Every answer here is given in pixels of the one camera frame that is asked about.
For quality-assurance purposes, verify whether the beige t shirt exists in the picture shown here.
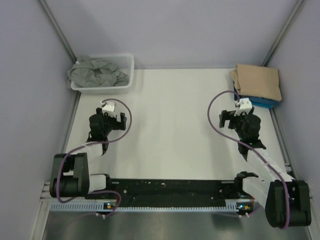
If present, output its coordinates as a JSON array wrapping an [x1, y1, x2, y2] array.
[[229, 64, 282, 102]]

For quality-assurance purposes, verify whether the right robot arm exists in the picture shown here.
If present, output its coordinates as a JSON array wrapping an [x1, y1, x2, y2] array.
[[219, 110, 312, 228]]

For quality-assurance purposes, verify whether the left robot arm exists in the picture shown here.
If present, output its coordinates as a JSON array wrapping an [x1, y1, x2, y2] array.
[[49, 107, 127, 199]]

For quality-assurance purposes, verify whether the folded blue t shirt stack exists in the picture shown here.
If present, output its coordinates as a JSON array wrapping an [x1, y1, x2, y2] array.
[[233, 82, 281, 109]]

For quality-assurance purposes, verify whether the grey t shirt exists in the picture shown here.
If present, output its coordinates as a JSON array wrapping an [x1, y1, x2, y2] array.
[[67, 55, 130, 88]]

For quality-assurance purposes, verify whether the white plastic basket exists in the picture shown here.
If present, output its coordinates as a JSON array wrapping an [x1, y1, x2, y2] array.
[[67, 54, 135, 95]]

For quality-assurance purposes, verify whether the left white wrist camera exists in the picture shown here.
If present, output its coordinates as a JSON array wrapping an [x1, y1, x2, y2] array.
[[100, 100, 116, 115]]

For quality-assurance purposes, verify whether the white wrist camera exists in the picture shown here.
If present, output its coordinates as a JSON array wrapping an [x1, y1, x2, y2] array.
[[234, 98, 253, 113], [100, 100, 116, 115]]

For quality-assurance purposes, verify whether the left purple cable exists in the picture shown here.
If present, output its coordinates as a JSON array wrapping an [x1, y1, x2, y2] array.
[[56, 98, 133, 218]]

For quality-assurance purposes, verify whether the purple cable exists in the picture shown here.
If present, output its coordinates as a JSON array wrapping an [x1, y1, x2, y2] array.
[[56, 98, 133, 218], [207, 90, 292, 230]]

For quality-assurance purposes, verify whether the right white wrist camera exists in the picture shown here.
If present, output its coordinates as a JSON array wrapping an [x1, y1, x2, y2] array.
[[234, 98, 253, 113]]

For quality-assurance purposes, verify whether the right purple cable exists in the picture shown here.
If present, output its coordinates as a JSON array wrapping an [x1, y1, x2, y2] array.
[[207, 90, 292, 230]]

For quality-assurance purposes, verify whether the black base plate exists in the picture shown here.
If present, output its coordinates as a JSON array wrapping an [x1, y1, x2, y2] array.
[[84, 178, 263, 208]]

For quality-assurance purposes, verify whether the left aluminium frame post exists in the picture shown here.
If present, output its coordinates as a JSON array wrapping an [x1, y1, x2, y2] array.
[[37, 0, 77, 63]]

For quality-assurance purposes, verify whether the aluminium frame post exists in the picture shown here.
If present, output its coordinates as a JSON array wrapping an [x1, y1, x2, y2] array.
[[37, 0, 77, 63], [260, 0, 307, 67]]

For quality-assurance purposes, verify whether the grey slotted cable duct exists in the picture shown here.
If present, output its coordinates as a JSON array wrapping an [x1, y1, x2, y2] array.
[[50, 201, 239, 213]]

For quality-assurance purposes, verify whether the right aluminium frame post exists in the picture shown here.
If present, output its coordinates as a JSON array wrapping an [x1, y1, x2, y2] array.
[[260, 0, 307, 67]]

